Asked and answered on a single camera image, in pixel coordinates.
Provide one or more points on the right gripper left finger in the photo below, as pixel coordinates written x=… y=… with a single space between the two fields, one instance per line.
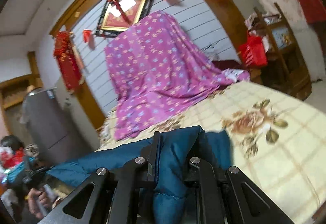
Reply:
x=137 y=174

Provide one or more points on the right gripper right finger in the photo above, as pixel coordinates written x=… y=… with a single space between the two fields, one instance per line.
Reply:
x=209 y=205

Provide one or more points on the teal puffer jacket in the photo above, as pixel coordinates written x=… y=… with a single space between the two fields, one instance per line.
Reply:
x=167 y=201

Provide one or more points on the pile of colourful clothes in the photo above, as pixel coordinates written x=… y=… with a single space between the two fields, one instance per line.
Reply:
x=13 y=156

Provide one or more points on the person left hand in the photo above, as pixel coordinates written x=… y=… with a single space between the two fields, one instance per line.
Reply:
x=38 y=203

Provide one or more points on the grey refrigerator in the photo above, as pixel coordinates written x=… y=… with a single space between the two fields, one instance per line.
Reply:
x=52 y=130

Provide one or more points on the cream floral checked bedspread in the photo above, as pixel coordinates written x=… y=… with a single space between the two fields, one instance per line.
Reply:
x=277 y=140

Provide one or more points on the purple floral sheet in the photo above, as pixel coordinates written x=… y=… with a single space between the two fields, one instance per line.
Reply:
x=157 y=72

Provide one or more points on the red firecracker decoration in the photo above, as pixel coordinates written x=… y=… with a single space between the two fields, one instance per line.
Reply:
x=67 y=63

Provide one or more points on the wooden chair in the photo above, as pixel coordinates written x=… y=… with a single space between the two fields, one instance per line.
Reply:
x=286 y=70

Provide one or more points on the red shopping bag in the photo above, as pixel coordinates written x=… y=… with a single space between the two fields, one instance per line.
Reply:
x=252 y=52

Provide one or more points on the framed red picture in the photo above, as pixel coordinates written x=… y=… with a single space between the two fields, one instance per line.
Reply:
x=118 y=15

